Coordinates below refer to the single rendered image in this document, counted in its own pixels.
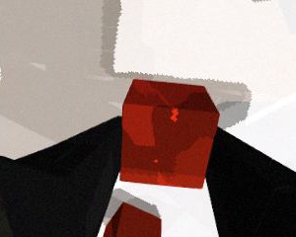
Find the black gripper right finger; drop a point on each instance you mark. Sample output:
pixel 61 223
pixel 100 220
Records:
pixel 251 194

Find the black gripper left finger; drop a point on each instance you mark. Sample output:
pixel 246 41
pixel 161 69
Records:
pixel 62 190

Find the red cube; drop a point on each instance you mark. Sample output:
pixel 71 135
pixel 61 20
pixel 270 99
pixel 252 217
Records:
pixel 129 221
pixel 168 130

